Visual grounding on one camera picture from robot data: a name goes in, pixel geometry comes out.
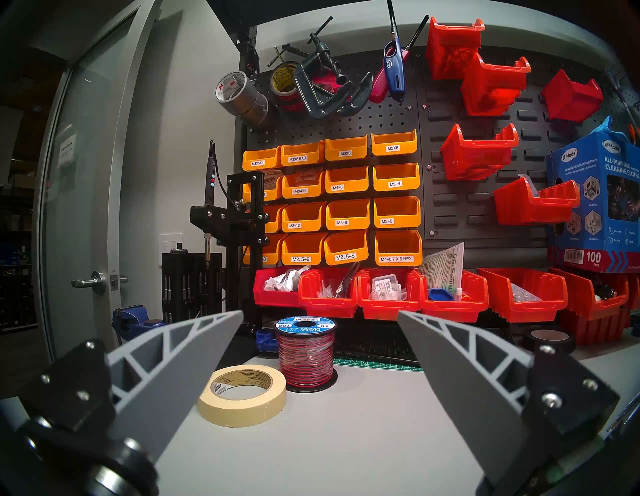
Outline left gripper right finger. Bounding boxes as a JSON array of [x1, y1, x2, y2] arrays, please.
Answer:
[[397, 310, 537, 489]]

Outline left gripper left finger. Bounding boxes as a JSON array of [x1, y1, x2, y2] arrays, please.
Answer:
[[104, 310, 245, 464]]

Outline black storage rack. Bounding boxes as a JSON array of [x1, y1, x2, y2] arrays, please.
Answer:
[[0, 190, 40, 334]]

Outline blue cleaning cloths box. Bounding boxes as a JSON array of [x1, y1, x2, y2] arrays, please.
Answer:
[[545, 127, 640, 274]]

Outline blue bench vise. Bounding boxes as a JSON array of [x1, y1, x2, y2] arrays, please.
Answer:
[[110, 304, 166, 344]]

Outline beige masking tape roll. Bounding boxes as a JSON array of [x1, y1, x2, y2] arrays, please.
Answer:
[[197, 364, 288, 429]]

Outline wide black tape roll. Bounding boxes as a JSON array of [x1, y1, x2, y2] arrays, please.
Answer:
[[521, 325, 577, 356]]

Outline green cutting mat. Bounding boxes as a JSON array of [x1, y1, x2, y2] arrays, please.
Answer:
[[332, 320, 424, 374]]

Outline black bit holder tower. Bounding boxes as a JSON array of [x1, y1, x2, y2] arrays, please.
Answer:
[[194, 252, 225, 319], [160, 242, 196, 326]]

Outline clear parts packets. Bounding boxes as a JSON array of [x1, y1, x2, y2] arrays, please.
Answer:
[[371, 273, 407, 302]]

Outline stack of red bins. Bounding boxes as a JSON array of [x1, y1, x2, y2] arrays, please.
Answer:
[[557, 305, 632, 347]]

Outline crimson parts bin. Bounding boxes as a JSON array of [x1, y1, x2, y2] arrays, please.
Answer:
[[253, 267, 311, 309]]

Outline white printed parts bag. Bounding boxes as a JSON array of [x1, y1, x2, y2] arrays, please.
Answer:
[[263, 265, 311, 294]]

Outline orange bin labelled M4-0.7 HEX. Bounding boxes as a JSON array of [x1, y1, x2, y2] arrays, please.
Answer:
[[374, 229, 424, 267]]

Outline clear screw bag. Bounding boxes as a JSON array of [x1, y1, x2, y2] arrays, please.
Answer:
[[320, 262, 361, 300]]

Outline black metal press stand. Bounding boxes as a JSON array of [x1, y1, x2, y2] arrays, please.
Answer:
[[189, 171, 271, 337]]

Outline grey glass door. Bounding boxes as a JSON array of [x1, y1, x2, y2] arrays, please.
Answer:
[[32, 0, 162, 362]]

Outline orange bin labelled M2.5-5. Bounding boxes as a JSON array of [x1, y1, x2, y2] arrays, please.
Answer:
[[323, 229, 370, 266]]

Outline dark grey tool panel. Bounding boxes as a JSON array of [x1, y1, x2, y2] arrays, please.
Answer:
[[235, 25, 640, 271]]

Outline orange bin labelled M3-6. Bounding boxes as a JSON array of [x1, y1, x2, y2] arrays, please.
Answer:
[[373, 195, 422, 230]]

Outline orange bin labelled M2.5-6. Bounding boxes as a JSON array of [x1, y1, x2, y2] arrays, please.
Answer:
[[281, 232, 329, 266]]

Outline red louvre bin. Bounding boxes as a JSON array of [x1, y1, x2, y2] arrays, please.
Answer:
[[459, 52, 532, 117], [425, 17, 486, 81], [439, 123, 521, 182], [492, 175, 581, 226]]

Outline orange bin unreadable label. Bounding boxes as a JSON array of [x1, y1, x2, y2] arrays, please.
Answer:
[[262, 203, 287, 235]]

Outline orange bin labelled M3-8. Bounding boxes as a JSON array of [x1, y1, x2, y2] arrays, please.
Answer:
[[326, 198, 372, 231]]

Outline orange bin labelled M3-12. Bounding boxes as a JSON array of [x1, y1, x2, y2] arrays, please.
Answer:
[[281, 201, 329, 234]]

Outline black soldering iron pen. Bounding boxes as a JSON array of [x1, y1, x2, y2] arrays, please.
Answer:
[[203, 139, 236, 207]]

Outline orange bin with plastic cover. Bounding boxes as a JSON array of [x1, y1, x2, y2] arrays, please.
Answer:
[[242, 170, 285, 204]]

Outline orange bin labelled M3-4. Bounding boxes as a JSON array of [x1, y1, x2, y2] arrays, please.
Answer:
[[372, 162, 421, 193]]

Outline orange bin labelled M4X4X6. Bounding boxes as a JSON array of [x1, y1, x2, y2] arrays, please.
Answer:
[[281, 170, 326, 200]]

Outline orange bin labelled M4-6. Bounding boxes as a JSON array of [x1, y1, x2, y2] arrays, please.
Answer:
[[325, 165, 370, 195]]

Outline orange bin labelled M3X5X4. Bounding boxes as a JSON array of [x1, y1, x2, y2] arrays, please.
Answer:
[[242, 146, 283, 172]]

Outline white paper notice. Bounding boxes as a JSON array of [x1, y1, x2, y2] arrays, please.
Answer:
[[55, 132, 79, 169]]

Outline orange bin labelled M3X6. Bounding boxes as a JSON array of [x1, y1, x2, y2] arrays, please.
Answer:
[[371, 129, 419, 157]]

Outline orange bin labelled M3X8 BAD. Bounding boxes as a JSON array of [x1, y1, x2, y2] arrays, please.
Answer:
[[280, 140, 326, 167]]

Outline crimson louvre bin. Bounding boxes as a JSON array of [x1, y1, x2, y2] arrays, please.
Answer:
[[540, 68, 605, 125]]

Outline red utility lighter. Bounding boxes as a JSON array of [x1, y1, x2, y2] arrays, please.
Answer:
[[369, 14, 431, 105]]

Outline dark grey C-clamp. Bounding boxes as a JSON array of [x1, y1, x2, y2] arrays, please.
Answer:
[[267, 16, 354, 120], [342, 71, 375, 117]]

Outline yellow tape roll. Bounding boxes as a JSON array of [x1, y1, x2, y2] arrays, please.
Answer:
[[269, 61, 306, 109]]

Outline blue utility lighter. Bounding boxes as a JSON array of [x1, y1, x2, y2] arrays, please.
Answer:
[[383, 0, 407, 103]]

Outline black overhead shelf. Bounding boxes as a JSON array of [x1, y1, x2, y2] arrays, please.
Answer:
[[205, 0, 640, 56]]

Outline silver door handle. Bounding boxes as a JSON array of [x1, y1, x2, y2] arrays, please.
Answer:
[[70, 269, 130, 296]]

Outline white switch plate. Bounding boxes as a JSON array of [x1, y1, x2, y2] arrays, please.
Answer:
[[158, 233, 185, 261]]

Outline red wire spool blue label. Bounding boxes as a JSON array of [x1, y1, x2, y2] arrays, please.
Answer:
[[274, 315, 339, 394]]

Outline silver duct tape roll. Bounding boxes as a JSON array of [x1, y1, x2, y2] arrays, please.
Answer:
[[215, 70, 271, 127]]

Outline purple handled scissors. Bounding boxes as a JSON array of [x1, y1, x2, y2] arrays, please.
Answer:
[[604, 67, 640, 132]]

